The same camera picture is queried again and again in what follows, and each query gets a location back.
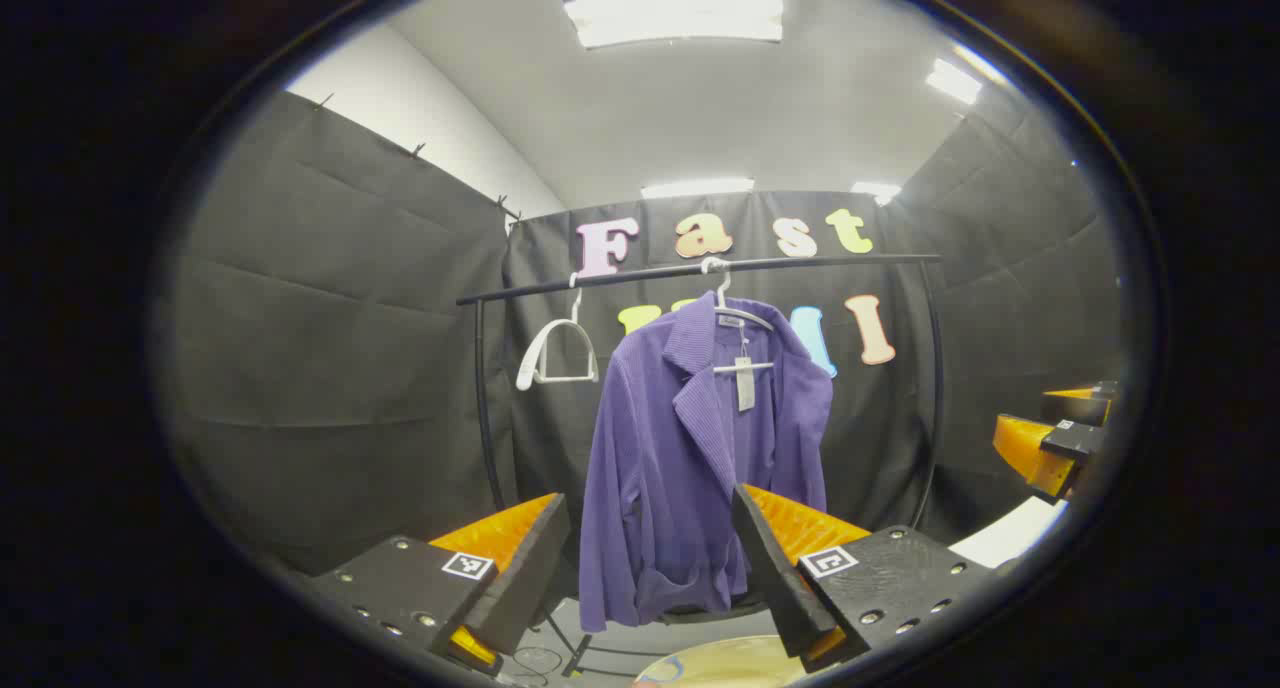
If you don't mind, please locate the rectangular ceiling light panel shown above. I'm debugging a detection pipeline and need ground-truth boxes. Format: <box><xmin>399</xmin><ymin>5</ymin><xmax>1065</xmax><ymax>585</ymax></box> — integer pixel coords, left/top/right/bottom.
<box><xmin>925</xmin><ymin>58</ymin><xmax>984</xmax><ymax>106</ymax></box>
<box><xmin>640</xmin><ymin>177</ymin><xmax>756</xmax><ymax>200</ymax></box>
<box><xmin>563</xmin><ymin>0</ymin><xmax>785</xmax><ymax>50</ymax></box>

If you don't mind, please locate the purple ribbed jacket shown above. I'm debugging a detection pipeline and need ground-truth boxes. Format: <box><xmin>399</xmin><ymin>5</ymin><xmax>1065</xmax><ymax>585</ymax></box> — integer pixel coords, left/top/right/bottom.
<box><xmin>578</xmin><ymin>290</ymin><xmax>835</xmax><ymax>634</ymax></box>

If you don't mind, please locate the white plastic clothes hanger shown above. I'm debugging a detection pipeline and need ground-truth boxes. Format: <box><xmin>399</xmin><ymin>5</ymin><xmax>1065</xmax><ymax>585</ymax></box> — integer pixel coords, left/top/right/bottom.
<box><xmin>700</xmin><ymin>257</ymin><xmax>777</xmax><ymax>375</ymax></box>
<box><xmin>515</xmin><ymin>273</ymin><xmax>601</xmax><ymax>391</ymax></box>

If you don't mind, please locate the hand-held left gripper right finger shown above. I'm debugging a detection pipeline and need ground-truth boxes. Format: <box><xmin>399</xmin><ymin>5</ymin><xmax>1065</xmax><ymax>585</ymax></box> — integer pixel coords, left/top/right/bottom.
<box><xmin>731</xmin><ymin>483</ymin><xmax>993</xmax><ymax>672</ymax></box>

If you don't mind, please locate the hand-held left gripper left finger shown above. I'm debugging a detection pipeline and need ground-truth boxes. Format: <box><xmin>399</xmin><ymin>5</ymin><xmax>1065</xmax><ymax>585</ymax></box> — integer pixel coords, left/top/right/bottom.
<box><xmin>305</xmin><ymin>492</ymin><xmax>573</xmax><ymax>677</ymax></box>

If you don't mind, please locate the black backdrop cloth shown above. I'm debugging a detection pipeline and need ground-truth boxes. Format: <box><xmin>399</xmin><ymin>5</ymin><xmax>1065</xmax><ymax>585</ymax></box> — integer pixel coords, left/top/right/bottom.
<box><xmin>165</xmin><ymin>90</ymin><xmax>1126</xmax><ymax>579</ymax></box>

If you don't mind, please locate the round laundry hamper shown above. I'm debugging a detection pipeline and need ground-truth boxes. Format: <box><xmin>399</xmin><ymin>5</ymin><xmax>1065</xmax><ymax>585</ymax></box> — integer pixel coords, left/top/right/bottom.
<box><xmin>633</xmin><ymin>635</ymin><xmax>806</xmax><ymax>688</ymax></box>

